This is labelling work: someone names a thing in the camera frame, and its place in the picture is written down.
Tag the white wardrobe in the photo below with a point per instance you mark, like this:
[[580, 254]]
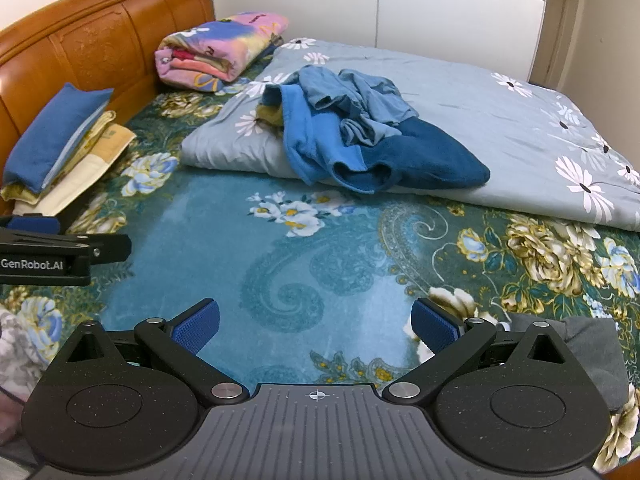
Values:
[[450, 20]]

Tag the orange wooden headboard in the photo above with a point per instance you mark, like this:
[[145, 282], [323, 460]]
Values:
[[100, 35]]

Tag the folded cream cloth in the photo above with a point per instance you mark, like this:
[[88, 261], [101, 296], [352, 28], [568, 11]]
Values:
[[100, 160]]

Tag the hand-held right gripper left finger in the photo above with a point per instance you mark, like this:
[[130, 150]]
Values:
[[197, 327]]

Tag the person's floral clothing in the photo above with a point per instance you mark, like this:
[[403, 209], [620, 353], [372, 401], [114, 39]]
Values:
[[20, 350]]

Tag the folded yellow cloth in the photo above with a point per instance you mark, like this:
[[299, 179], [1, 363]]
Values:
[[92, 135]]

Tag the blue pillow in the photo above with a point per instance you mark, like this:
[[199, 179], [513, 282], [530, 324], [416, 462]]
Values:
[[45, 140]]

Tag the grey cloth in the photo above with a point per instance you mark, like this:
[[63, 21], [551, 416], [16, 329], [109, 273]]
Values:
[[595, 355]]

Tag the teal floral bed sheet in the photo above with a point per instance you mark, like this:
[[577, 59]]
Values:
[[225, 260]]

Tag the folded pink floral blanket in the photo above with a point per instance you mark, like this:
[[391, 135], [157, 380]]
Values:
[[215, 50]]

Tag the beige door frame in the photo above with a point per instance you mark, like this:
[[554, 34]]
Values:
[[590, 35]]

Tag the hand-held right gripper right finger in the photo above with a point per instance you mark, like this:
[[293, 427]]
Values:
[[432, 327]]

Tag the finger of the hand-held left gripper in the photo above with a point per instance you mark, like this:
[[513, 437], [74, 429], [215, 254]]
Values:
[[30, 224]]

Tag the light blue garment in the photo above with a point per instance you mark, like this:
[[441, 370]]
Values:
[[320, 85]]

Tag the slate blue garment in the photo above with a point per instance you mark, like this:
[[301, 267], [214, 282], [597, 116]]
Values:
[[375, 100]]

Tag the grey daisy print quilt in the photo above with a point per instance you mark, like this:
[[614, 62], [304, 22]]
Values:
[[475, 110]]

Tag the two-tone blue fleece garment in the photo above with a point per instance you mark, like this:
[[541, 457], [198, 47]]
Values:
[[425, 155]]

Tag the mustard garment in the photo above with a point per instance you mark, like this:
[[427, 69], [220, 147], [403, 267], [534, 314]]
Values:
[[270, 115]]

